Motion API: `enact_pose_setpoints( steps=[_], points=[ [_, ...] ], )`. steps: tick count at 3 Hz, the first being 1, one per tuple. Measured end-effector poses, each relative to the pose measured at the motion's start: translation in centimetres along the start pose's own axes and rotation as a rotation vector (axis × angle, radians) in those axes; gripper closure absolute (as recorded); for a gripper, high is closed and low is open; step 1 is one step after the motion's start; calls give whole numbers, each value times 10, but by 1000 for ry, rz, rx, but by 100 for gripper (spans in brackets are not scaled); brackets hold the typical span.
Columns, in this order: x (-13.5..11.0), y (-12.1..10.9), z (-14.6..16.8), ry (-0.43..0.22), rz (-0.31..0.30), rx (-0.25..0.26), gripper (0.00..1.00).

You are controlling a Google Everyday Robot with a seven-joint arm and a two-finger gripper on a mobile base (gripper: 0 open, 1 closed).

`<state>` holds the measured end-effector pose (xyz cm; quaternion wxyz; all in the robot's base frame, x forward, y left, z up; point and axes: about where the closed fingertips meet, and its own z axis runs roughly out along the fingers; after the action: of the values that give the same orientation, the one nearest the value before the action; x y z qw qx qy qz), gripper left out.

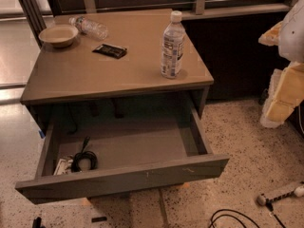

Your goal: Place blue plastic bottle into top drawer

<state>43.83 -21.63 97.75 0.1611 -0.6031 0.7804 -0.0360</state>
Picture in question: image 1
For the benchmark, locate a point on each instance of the black snack packet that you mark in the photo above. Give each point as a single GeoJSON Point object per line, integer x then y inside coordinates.
{"type": "Point", "coordinates": [111, 51]}

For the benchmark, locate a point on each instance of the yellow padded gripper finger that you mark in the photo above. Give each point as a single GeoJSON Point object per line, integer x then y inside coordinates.
{"type": "Point", "coordinates": [270, 37]}
{"type": "Point", "coordinates": [285, 93]}

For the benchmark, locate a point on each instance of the blue tape piece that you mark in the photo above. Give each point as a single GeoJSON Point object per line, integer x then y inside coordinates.
{"type": "Point", "coordinates": [42, 134]}

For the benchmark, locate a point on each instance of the small black floor object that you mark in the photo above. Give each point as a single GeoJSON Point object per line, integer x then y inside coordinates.
{"type": "Point", "coordinates": [37, 223]}

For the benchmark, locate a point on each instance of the black flat floor marker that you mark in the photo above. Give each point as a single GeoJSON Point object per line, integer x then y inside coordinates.
{"type": "Point", "coordinates": [99, 219]}

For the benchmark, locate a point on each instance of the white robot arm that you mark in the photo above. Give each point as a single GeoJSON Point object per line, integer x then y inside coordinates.
{"type": "Point", "coordinates": [291, 35]}

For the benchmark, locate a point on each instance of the white adapter box in drawer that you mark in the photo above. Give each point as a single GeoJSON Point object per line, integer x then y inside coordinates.
{"type": "Point", "coordinates": [63, 167]}

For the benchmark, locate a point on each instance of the white power strip on floor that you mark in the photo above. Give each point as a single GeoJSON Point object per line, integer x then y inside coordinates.
{"type": "Point", "coordinates": [293, 189]}

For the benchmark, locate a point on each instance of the lying clear plastic bottle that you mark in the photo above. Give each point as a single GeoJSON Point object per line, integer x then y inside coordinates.
{"type": "Point", "coordinates": [89, 27]}

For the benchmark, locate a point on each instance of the open grey top drawer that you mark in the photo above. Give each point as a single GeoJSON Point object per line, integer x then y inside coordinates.
{"type": "Point", "coordinates": [140, 151]}

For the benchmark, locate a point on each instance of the beige ceramic bowl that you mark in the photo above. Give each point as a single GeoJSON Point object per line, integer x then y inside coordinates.
{"type": "Point", "coordinates": [59, 36]}

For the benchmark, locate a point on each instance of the clear plastic bottle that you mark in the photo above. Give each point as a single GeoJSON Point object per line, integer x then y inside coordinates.
{"type": "Point", "coordinates": [89, 27]}
{"type": "Point", "coordinates": [172, 46]}

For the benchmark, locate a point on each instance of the grey cabinet with flat top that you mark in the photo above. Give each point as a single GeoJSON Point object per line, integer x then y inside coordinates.
{"type": "Point", "coordinates": [78, 73]}

